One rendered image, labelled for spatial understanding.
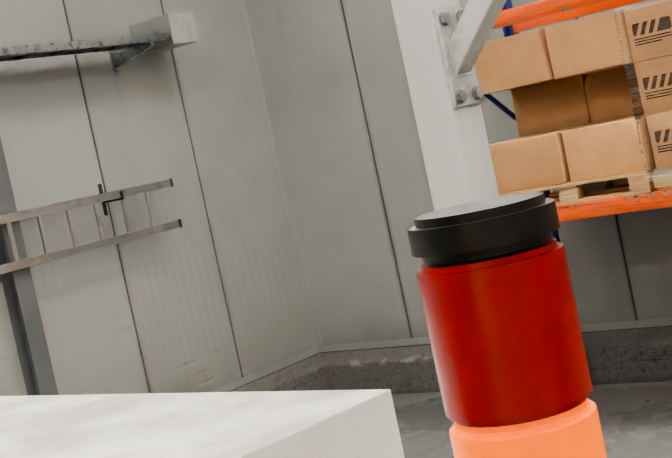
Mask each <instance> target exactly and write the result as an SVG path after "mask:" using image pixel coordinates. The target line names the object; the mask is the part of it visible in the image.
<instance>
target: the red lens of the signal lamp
mask: <svg viewBox="0 0 672 458"><path fill-rule="evenodd" d="M416 276H417V281H418V285H419V290H420V295H421V300H422V305H423V309H424V314H425V319H426V324H427V329H428V333H429V338H430V343H431V348H432V352H433V357H434V362H435V367H436V372H437V376H438V381H439V386H440V391H441V395H442V400H443V405H444V410H445V415H446V417H447V418H449V419H450V420H452V421H454V422H455V423H456V424H458V425H462V426H466V427H478V428H482V427H500V426H509V425H516V424H522V423H527V422H533V421H537V420H540V419H544V418H548V417H552V416H555V415H558V414H561V413H564V412H566V411H569V410H571V409H573V408H575V407H577V406H579V405H580V404H582V403H583V402H585V401H586V399H587V397H588V396H589V395H590V394H591V392H592V391H593V385H592V381H591V376H590V371H589V366H588V361H587V356H586V351H585V346H584V341H583V336H582V331H581V326H580V321H579V316H578V311H577V306H576V301H575V297H574V292H573V287H572V282H571V277H570V272H569V267H568V262H567V257H566V252H565V247H564V244H563V243H561V242H557V240H556V238H552V239H551V240H549V241H547V242H544V243H542V244H539V245H536V246H533V247H529V248H526V249H522V250H518V251H514V252H510V253H506V254H501V255H497V256H492V257H487V258H482V259H476V260H470V261H464V262H457V263H449V264H437V265H427V264H422V265H421V269H420V270H419V271H417V273H416Z"/></svg>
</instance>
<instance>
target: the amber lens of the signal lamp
mask: <svg viewBox="0 0 672 458"><path fill-rule="evenodd" d="M450 439H451V443H452V448H453V453H454V458H607V455H606V450H605V445H604V440H603V435H602V430H601V425H600V420H599V415H598V410H597V406H596V404H595V402H593V401H591V400H589V399H588V398H587V399H586V401H585V402H583V403H582V404H580V405H579V406H577V407H575V408H573V409H571V410H569V411H566V412H564V413H561V414H558V415H555V416H552V417H548V418H544V419H540V420H537V421H533V422H527V423H522V424H516V425H509V426H500V427H482V428H478V427H466V426H462V425H458V424H456V423H455V422H454V425H453V426H452V427H451V428H450Z"/></svg>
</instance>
